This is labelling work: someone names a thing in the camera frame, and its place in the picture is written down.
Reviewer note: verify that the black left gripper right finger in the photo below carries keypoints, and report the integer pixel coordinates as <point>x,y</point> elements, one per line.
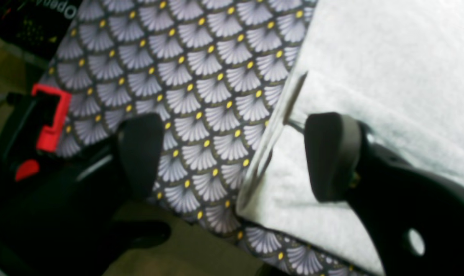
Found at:
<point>415,218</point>

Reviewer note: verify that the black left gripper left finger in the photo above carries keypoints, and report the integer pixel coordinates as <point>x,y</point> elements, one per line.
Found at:
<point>57,215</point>

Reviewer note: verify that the light grey T-shirt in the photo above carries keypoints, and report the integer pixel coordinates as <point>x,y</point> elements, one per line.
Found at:
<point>397,66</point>

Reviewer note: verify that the red black table clamp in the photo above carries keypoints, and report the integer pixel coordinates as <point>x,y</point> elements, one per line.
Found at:
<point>33,130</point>

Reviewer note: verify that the black OpenArm case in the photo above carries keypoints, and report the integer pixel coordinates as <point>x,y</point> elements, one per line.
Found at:
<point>37,26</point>

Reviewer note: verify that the fan patterned tablecloth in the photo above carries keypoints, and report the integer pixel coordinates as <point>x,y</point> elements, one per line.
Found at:
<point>214,71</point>

